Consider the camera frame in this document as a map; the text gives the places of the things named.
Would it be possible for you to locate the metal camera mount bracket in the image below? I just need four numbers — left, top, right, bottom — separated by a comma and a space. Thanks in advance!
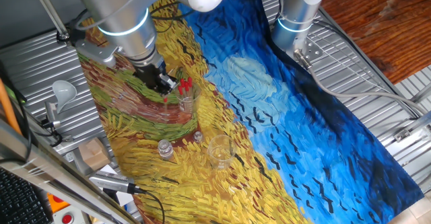
40, 101, 65, 147

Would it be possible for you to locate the small clear glass bottle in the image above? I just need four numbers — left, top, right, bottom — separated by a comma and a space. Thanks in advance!
157, 139, 174, 161

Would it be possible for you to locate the black computer keyboard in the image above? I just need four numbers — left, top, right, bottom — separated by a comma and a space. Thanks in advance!
0, 168, 53, 224

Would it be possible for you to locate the grey box red button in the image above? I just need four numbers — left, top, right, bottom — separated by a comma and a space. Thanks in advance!
52, 207, 85, 224

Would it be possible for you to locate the empty clear glass beaker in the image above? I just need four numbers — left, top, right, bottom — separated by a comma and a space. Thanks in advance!
207, 135, 237, 170

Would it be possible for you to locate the glass beaker holding droppers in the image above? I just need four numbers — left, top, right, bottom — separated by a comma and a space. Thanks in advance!
174, 79, 202, 116

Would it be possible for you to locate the large cardboard box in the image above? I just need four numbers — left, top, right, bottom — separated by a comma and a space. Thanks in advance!
79, 146, 112, 172

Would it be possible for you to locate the aluminium frame beam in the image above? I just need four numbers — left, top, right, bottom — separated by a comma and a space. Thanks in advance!
0, 118, 141, 224

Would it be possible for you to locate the white plastic funnel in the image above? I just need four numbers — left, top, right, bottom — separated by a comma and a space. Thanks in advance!
51, 79, 78, 114

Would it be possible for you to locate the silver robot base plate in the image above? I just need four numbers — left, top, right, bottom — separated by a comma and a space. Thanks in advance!
292, 37, 324, 63

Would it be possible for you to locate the orange box red button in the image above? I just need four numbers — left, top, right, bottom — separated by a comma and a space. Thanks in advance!
46, 192, 70, 214

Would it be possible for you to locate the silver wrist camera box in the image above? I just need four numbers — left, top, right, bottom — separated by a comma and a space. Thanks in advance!
74, 38, 119, 69

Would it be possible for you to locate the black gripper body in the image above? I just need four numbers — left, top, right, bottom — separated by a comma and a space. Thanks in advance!
134, 62, 178, 89

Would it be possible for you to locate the metal stand rod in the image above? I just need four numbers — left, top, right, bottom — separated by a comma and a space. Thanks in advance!
28, 0, 73, 42

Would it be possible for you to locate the Van Gogh print tablecloth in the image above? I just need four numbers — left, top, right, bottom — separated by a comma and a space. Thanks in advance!
69, 0, 424, 224

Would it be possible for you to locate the metal corner bracket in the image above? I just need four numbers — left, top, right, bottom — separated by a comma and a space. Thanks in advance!
393, 126, 413, 143

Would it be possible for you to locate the orange tube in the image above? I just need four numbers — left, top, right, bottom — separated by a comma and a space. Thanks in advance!
0, 79, 23, 136

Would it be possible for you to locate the thick grey robot cable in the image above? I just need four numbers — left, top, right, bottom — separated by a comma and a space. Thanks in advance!
293, 48, 431, 117

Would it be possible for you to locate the black depth camera cable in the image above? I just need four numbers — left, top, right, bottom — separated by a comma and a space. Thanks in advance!
134, 186, 166, 224

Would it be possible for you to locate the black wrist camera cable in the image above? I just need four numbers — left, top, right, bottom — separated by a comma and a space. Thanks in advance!
67, 0, 196, 45

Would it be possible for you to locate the small cardboard box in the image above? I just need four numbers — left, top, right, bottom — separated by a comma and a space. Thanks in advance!
80, 137, 104, 154

